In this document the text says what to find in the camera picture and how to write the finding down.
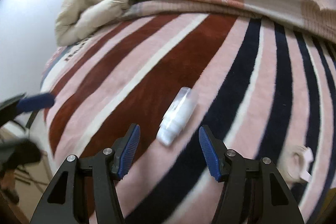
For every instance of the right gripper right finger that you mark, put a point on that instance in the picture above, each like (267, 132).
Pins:
(254, 190)

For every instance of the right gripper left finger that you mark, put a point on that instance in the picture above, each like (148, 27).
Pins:
(64, 199)

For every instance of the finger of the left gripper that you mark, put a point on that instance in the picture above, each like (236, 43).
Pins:
(35, 103)

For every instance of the white translucent bottle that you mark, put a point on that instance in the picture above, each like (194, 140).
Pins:
(177, 115)

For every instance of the cream fleece blanket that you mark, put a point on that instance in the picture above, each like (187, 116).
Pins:
(78, 19)

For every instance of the striped pink fleece blanket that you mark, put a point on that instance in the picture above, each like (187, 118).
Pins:
(263, 89)

